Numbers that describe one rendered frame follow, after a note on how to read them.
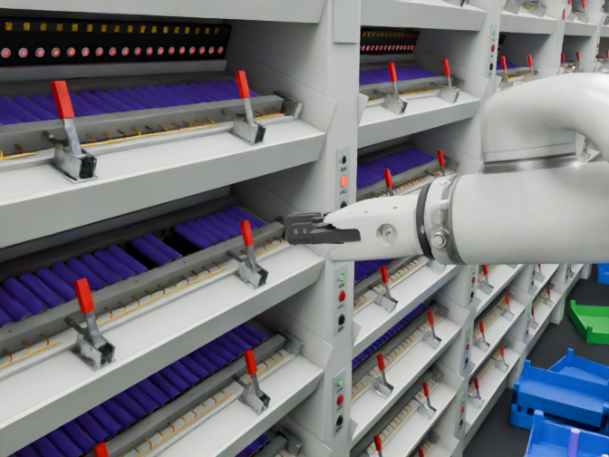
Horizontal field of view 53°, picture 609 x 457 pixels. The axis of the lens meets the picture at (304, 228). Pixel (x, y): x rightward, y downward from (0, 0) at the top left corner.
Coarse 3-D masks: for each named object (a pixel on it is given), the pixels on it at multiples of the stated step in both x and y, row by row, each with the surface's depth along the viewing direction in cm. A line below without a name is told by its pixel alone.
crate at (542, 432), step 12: (540, 420) 139; (540, 432) 140; (552, 432) 140; (564, 432) 139; (588, 432) 136; (528, 444) 132; (540, 444) 140; (552, 444) 140; (564, 444) 139; (588, 444) 137; (600, 444) 136; (528, 456) 125; (540, 456) 136; (552, 456) 136; (564, 456) 136; (576, 456) 136; (588, 456) 136; (600, 456) 136
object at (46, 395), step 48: (240, 192) 105; (48, 240) 75; (240, 288) 84; (288, 288) 92; (144, 336) 71; (192, 336) 75; (0, 384) 59; (48, 384) 61; (96, 384) 64; (0, 432) 55; (48, 432) 61
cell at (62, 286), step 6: (42, 270) 72; (48, 270) 73; (36, 276) 72; (42, 276) 72; (48, 276) 72; (54, 276) 72; (48, 282) 71; (54, 282) 71; (60, 282) 71; (54, 288) 71; (60, 288) 71; (66, 288) 71; (72, 288) 71; (60, 294) 70; (66, 294) 70; (72, 294) 70; (66, 300) 70
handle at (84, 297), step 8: (80, 280) 63; (80, 288) 63; (88, 288) 64; (80, 296) 63; (88, 296) 64; (80, 304) 64; (88, 304) 64; (88, 312) 64; (88, 320) 64; (88, 328) 64; (96, 328) 65; (96, 336) 64; (96, 344) 64
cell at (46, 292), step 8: (24, 280) 70; (32, 280) 70; (40, 280) 71; (32, 288) 70; (40, 288) 70; (48, 288) 70; (40, 296) 69; (48, 296) 69; (56, 296) 69; (48, 304) 69; (56, 304) 68
